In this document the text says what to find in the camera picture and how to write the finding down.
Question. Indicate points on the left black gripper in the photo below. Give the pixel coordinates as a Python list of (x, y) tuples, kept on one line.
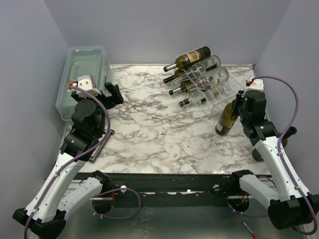
[(113, 100)]

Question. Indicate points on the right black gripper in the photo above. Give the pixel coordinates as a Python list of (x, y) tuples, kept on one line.
[(239, 104)]

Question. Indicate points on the green bottle silver foil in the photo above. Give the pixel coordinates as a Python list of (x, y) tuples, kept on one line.
[(226, 120)]

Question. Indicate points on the clear corked liquor bottle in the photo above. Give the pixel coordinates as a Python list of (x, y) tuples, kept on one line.
[(211, 79)]

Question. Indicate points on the clear bottle black cap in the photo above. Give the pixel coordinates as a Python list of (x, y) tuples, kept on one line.
[(197, 97)]

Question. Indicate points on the tall clear glass bottle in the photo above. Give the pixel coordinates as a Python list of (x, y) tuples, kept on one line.
[(199, 69)]

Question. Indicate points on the green bottle with cream label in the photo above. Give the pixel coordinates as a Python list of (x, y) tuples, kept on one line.
[(179, 88)]

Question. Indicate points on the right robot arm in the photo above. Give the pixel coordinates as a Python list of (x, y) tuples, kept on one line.
[(291, 204)]

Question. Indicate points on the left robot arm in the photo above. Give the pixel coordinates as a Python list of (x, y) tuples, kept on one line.
[(46, 215)]

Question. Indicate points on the dark green front bottle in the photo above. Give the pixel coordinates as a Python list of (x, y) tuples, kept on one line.
[(292, 131)]

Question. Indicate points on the wine bottle on rack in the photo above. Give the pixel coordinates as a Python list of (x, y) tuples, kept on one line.
[(186, 60)]

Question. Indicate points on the clear plastic storage bin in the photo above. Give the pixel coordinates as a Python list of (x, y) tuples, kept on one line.
[(80, 61)]

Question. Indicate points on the small black metal stand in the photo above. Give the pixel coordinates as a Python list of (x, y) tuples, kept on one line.
[(99, 149)]

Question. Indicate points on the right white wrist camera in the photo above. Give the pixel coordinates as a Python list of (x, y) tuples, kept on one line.
[(256, 85)]

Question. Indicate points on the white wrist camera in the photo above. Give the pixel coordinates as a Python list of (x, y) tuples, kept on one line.
[(86, 83), (256, 85)]

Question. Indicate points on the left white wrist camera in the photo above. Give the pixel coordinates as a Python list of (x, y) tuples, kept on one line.
[(86, 83)]

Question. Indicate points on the white wire wine rack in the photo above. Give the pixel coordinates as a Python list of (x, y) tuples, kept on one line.
[(227, 92)]

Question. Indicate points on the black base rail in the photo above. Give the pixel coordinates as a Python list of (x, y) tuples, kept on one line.
[(168, 190)]

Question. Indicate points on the red handled screwdriver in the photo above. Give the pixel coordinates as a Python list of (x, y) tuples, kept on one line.
[(254, 236)]

